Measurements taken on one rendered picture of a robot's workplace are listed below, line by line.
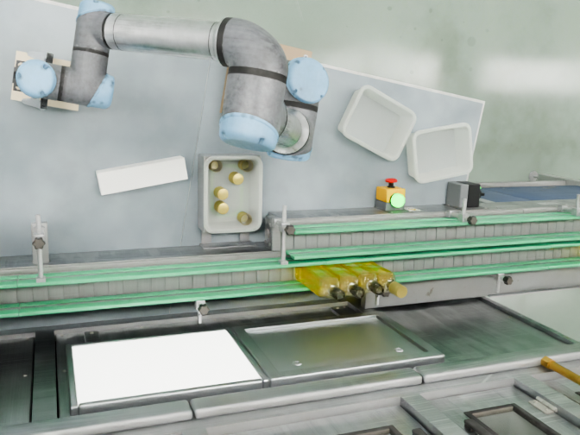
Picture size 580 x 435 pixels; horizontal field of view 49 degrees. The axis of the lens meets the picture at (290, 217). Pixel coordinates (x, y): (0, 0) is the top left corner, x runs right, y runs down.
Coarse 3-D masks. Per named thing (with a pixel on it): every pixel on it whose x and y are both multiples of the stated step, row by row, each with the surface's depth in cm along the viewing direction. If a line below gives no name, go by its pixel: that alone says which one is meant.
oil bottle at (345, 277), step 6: (330, 264) 185; (336, 264) 186; (330, 270) 180; (336, 270) 179; (342, 270) 179; (348, 270) 180; (336, 276) 175; (342, 276) 174; (348, 276) 174; (354, 276) 174; (342, 282) 173; (348, 282) 172; (354, 282) 173; (342, 288) 173; (348, 294) 173
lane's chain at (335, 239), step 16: (480, 224) 210; (496, 224) 213; (512, 224) 215; (528, 224) 218; (544, 224) 220; (560, 224) 223; (576, 224) 225; (288, 240) 187; (304, 240) 188; (320, 240) 190; (336, 240) 192; (352, 240) 194; (368, 240) 196; (384, 240) 198; (400, 240) 200; (416, 240) 203; (432, 240) 205
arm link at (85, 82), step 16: (80, 64) 132; (96, 64) 133; (64, 80) 131; (80, 80) 132; (96, 80) 133; (112, 80) 135; (64, 96) 132; (80, 96) 133; (96, 96) 134; (112, 96) 136
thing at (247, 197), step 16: (208, 160) 177; (224, 160) 179; (256, 160) 182; (208, 176) 186; (224, 176) 187; (256, 176) 185; (208, 192) 186; (240, 192) 190; (256, 192) 186; (208, 208) 187; (240, 208) 191; (256, 208) 187; (208, 224) 185; (224, 224) 187; (240, 224) 188; (256, 224) 186
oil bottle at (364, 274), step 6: (342, 264) 185; (348, 264) 185; (354, 264) 185; (360, 264) 185; (354, 270) 179; (360, 270) 179; (366, 270) 179; (360, 276) 175; (366, 276) 175; (372, 276) 175; (360, 282) 175; (366, 282) 174; (366, 288) 175
